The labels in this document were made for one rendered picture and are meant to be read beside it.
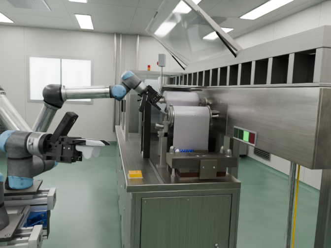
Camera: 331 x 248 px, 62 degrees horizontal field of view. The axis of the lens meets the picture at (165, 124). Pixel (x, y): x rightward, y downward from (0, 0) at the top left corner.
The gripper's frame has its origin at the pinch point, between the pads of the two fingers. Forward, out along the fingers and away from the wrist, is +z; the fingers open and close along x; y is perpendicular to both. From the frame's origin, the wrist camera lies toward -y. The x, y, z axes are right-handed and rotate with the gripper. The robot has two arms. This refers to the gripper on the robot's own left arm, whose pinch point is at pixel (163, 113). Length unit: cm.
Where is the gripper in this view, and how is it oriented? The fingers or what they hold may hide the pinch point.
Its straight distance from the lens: 180.3
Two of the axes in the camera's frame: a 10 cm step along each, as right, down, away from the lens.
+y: 6.6, -7.5, 0.4
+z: 7.2, 6.5, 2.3
